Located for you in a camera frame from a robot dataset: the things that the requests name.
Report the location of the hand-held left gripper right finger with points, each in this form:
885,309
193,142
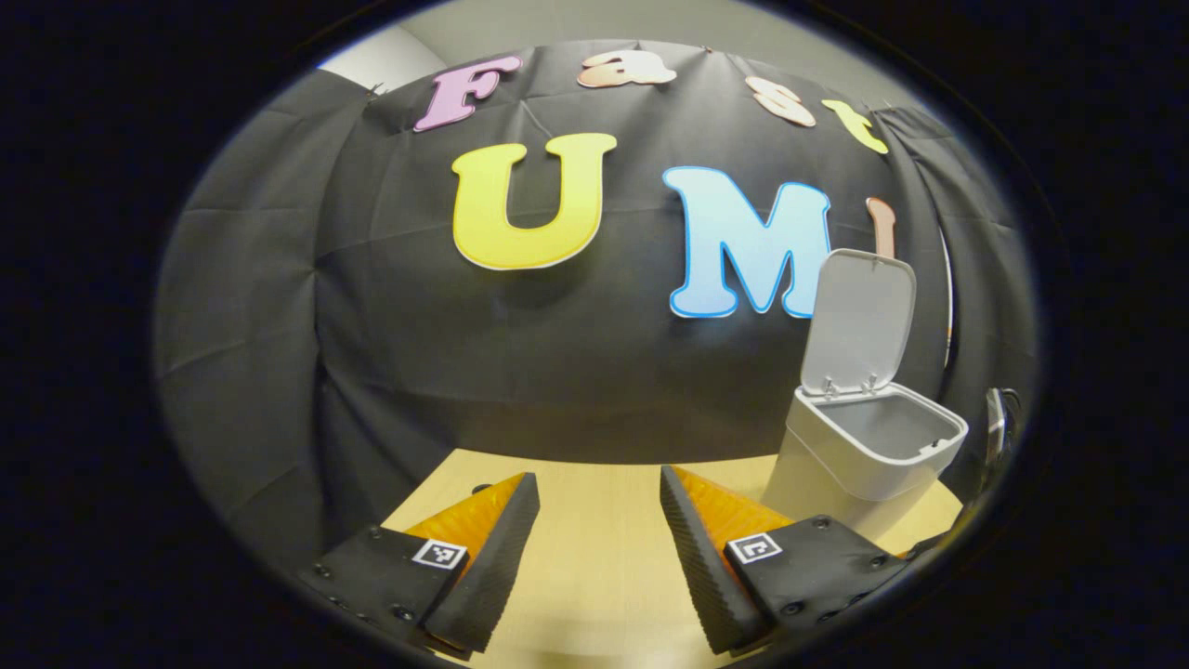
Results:
701,571

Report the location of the white desktop garbage bin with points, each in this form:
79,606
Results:
836,474

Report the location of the black backdrop cloth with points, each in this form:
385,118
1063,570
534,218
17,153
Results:
390,353

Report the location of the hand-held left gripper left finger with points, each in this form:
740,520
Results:
492,571

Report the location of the wooden desktop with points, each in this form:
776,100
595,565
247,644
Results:
594,557

